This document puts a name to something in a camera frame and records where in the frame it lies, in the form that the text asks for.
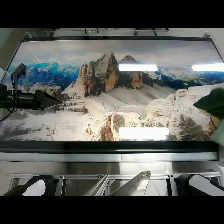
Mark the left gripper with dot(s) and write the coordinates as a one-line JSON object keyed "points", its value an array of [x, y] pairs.
{"points": [[26, 100]]}

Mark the dark green T-shirt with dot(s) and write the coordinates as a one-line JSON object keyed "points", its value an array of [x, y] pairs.
{"points": [[211, 103]]}

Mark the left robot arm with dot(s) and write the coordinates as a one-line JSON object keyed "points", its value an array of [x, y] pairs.
{"points": [[8, 100]]}

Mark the silver frame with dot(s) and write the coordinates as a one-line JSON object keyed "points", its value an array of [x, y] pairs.
{"points": [[100, 156]]}

